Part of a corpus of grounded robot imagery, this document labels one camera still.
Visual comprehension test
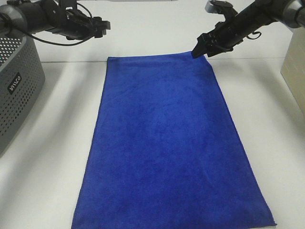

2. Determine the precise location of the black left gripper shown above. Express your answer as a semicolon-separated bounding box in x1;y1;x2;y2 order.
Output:
54;7;111;40

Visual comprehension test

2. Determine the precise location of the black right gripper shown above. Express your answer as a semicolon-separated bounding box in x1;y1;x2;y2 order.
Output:
192;20;245;58

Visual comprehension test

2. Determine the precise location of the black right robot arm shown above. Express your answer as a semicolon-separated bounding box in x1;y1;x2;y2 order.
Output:
192;0;305;58

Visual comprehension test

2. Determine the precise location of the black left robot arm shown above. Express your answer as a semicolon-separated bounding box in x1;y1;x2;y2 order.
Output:
0;0;111;41

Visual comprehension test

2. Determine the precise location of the grey perforated plastic basket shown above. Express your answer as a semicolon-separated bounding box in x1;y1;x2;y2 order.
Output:
0;37;45;154

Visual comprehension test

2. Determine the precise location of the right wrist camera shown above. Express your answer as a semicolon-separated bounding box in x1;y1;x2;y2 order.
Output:
204;0;238;16

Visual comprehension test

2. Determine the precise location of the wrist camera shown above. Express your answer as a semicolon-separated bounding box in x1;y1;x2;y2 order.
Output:
58;0;77;10
204;0;238;16

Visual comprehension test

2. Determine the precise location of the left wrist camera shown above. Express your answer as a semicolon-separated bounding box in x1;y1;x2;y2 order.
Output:
58;0;77;10

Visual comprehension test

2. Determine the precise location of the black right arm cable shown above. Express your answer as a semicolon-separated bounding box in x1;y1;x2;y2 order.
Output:
246;30;261;41

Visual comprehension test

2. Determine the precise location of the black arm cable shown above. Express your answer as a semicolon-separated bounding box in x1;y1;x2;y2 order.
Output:
246;30;261;41
0;0;96;46

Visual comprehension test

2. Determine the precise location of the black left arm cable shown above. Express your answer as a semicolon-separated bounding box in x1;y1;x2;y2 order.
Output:
0;0;96;46

